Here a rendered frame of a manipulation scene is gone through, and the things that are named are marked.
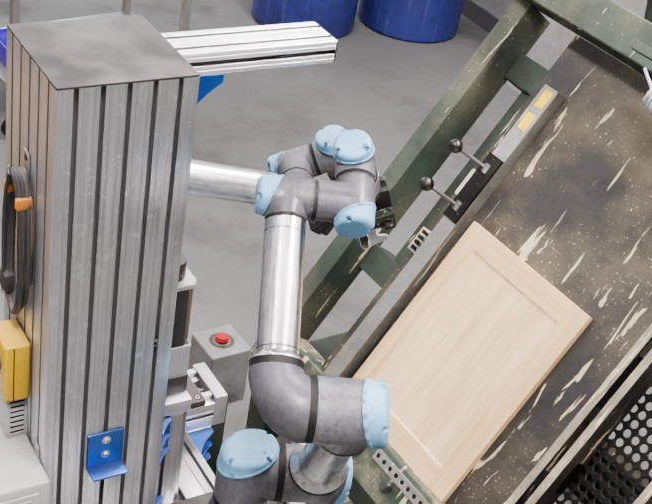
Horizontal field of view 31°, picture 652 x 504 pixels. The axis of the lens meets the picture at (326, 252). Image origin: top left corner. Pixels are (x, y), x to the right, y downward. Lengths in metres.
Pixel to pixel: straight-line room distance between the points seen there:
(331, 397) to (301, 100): 4.74
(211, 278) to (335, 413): 3.10
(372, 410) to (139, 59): 0.70
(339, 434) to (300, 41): 0.71
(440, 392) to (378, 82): 4.21
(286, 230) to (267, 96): 4.54
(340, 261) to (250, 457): 1.02
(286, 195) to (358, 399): 0.40
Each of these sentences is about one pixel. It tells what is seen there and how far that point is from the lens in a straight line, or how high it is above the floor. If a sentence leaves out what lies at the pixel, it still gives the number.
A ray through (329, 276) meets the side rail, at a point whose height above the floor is 1.06.
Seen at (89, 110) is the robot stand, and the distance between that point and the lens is 1.95.
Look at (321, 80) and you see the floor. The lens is 6.91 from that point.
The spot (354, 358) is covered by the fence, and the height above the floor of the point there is 0.97.
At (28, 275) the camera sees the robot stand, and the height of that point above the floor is 1.63.
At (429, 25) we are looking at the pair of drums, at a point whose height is 0.13.
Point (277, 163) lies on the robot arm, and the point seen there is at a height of 1.60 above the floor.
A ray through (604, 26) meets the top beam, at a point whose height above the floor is 1.88.
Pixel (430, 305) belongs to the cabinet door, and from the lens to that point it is 3.06.
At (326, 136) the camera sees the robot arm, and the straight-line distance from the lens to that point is 2.64.
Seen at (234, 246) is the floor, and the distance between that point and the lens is 5.28.
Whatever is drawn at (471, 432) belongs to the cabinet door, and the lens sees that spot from 2.91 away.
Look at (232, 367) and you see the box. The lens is 3.19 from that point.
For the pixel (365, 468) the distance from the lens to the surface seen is 3.02.
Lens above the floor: 2.88
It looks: 33 degrees down
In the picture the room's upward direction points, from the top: 10 degrees clockwise
